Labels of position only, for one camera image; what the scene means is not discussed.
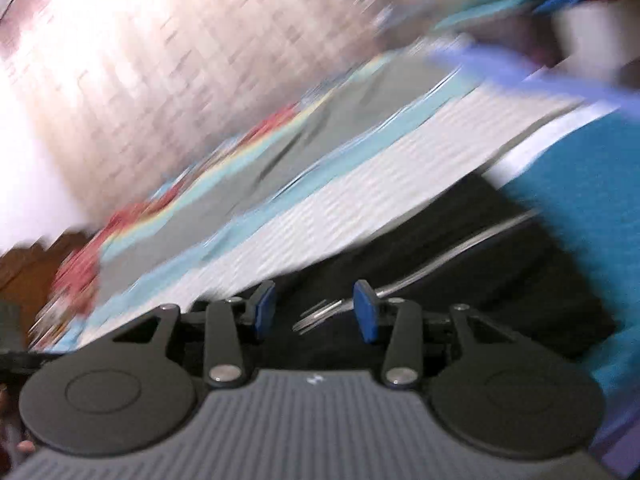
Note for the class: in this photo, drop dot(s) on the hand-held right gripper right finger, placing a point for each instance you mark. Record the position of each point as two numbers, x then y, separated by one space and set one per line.
365 312

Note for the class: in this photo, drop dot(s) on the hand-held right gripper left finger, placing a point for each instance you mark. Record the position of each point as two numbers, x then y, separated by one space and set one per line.
265 310

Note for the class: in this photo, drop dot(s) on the black pants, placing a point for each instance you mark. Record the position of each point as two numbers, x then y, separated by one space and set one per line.
525 285

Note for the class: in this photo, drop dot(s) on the brown wooden furniture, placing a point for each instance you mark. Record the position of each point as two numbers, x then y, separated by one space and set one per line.
35 270

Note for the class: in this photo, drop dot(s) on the blue patterned bedsheet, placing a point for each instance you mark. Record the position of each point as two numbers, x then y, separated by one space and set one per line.
400 160

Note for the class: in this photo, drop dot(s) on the pale purple strip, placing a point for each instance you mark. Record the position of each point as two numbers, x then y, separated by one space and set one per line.
525 72

